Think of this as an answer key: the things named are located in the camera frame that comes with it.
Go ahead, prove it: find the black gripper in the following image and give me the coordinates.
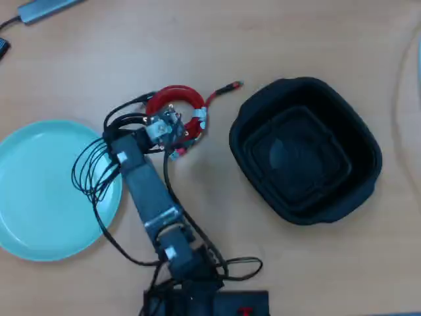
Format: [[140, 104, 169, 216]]
[[102, 127, 155, 154]]

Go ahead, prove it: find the thin black charging cable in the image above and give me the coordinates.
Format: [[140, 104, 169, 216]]
[[71, 93, 155, 207]]

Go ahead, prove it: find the red braided charging cable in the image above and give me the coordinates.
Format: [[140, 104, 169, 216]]
[[144, 80, 245, 162]]

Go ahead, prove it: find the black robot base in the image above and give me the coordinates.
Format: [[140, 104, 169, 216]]
[[143, 281, 270, 316]]

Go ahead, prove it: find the black square bowl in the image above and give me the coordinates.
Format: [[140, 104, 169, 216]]
[[228, 77, 384, 226]]

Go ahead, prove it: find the light blue plate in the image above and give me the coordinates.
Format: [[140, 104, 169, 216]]
[[0, 120, 123, 263]]

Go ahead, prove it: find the grey usb hub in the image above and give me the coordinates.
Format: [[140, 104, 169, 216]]
[[18, 0, 87, 26]]

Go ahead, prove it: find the black ribbed device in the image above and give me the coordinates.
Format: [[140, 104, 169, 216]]
[[0, 38, 12, 61]]

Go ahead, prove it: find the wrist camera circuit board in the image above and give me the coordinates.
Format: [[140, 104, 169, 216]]
[[144, 110, 187, 152]]

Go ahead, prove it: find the thick black camera cable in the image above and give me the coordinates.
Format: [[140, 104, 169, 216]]
[[162, 151, 264, 282]]

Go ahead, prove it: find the black robot wire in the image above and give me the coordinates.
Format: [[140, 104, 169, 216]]
[[93, 197, 164, 267]]

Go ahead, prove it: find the black usb hub cable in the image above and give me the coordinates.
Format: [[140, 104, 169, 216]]
[[0, 14, 22, 32]]

